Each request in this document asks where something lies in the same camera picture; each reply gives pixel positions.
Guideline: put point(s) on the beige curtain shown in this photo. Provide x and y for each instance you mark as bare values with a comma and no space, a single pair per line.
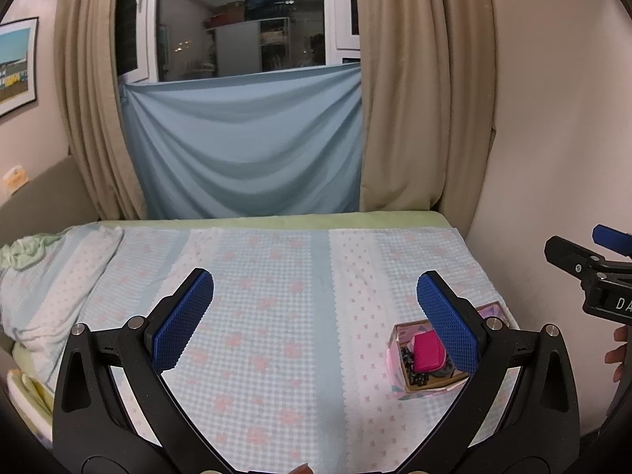
424,84
94,98

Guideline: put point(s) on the red fabric pouch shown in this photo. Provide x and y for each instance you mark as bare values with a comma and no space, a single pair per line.
428,351

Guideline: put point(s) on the white framed window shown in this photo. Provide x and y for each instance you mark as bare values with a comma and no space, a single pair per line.
237,19

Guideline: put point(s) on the crumpled green cloth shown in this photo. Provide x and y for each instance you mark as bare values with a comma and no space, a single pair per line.
27,252

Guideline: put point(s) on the black patterned cloth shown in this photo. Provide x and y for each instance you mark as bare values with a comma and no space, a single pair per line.
412,365

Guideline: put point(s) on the beige headboard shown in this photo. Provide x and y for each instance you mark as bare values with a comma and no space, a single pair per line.
49,197

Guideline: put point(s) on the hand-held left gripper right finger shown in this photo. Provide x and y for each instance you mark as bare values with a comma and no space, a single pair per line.
447,321

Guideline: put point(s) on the light green bed sheet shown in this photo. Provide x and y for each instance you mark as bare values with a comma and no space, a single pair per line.
276,219

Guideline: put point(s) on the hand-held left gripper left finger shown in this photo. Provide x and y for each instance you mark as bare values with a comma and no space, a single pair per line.
182,321

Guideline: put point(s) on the framed wall picture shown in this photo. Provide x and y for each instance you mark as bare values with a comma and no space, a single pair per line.
15,64

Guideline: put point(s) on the checked blue and pink blanket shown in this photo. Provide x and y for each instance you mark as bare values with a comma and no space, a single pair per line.
276,316

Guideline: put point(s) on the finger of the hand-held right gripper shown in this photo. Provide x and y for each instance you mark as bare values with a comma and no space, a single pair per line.
612,238
568,254

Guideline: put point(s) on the person's right hand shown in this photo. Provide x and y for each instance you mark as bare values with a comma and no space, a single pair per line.
621,355

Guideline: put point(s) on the light blue hanging cloth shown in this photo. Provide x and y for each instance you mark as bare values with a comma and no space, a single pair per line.
237,143

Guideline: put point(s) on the pink cardboard box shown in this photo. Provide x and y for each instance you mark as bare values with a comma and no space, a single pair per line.
397,380

